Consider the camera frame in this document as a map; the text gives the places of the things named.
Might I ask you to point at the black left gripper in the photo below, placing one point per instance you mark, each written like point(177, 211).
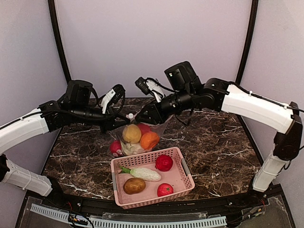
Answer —
point(110, 122)

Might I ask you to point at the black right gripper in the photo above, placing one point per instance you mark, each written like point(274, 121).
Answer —
point(158, 111)

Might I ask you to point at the yellow fruit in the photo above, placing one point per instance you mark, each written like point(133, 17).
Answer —
point(132, 134)

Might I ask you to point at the clear zip top bag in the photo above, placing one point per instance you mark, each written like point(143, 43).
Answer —
point(117, 134)

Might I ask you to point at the red ball fruit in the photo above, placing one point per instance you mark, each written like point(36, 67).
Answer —
point(115, 148)

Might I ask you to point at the orange fruit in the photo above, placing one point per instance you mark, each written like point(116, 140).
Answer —
point(149, 140)

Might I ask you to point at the pale green cabbage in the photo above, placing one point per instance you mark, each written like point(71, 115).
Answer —
point(129, 149)

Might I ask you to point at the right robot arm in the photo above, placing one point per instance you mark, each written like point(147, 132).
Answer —
point(220, 95)

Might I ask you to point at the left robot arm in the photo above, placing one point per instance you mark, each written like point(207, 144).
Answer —
point(79, 104)

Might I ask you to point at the white radish vegetable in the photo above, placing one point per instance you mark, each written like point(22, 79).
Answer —
point(143, 173)

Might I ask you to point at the brown potato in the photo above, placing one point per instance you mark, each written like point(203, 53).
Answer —
point(134, 186)

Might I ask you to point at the pink plastic basket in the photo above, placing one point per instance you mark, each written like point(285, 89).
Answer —
point(179, 177)

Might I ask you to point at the red apple front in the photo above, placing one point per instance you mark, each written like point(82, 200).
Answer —
point(164, 189)

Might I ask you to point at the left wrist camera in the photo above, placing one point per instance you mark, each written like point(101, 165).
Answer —
point(115, 94)

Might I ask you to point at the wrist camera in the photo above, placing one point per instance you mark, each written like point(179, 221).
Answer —
point(148, 86)
point(115, 94)

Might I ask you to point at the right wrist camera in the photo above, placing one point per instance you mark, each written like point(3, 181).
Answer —
point(148, 86)

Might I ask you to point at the black front rail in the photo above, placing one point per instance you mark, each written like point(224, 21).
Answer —
point(229, 205)

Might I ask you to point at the white cable duct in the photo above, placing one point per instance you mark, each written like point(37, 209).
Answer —
point(126, 221)

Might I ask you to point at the black left frame post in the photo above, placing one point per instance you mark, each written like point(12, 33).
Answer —
point(58, 39)

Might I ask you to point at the black frame post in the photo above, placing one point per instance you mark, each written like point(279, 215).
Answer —
point(248, 40)
point(58, 39)

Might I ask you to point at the black right frame post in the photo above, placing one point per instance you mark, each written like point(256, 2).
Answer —
point(248, 40)

